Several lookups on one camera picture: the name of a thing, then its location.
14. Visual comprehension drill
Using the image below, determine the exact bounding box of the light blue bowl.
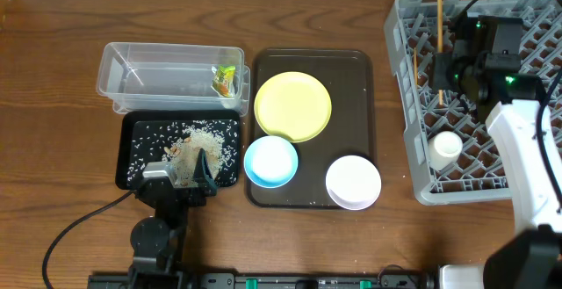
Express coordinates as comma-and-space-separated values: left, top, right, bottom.
243, 135, 299, 189

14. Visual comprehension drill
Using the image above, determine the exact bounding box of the yellow plate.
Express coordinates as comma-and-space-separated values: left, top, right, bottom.
254, 71, 332, 143

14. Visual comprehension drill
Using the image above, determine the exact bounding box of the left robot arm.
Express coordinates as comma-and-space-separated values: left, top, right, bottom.
127, 149, 218, 288

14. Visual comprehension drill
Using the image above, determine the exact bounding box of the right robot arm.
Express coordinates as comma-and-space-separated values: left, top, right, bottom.
429, 13, 561, 288

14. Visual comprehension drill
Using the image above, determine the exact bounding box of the black waste tray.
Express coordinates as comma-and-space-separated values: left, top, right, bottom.
115, 110, 241, 190

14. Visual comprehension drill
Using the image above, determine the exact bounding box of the rice pile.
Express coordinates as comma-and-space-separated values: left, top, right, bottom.
121, 119, 240, 188

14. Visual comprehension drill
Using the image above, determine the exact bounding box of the white pink bowl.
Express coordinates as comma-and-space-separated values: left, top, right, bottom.
325, 155, 382, 211

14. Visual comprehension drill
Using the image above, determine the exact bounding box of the dark brown serving tray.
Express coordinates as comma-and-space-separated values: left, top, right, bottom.
246, 48, 377, 209

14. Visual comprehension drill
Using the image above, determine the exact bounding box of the green snack wrapper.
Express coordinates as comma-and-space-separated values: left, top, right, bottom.
212, 65, 236, 98

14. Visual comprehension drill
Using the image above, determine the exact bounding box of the white cup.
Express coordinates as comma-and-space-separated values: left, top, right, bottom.
429, 131, 463, 171

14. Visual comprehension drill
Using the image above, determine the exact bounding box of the clear plastic bin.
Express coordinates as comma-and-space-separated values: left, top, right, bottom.
97, 42, 251, 116

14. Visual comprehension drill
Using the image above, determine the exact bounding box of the grey dishwasher rack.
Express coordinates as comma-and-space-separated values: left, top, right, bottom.
384, 0, 561, 206

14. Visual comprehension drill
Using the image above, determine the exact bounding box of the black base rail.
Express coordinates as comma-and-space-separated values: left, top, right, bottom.
86, 264, 484, 289

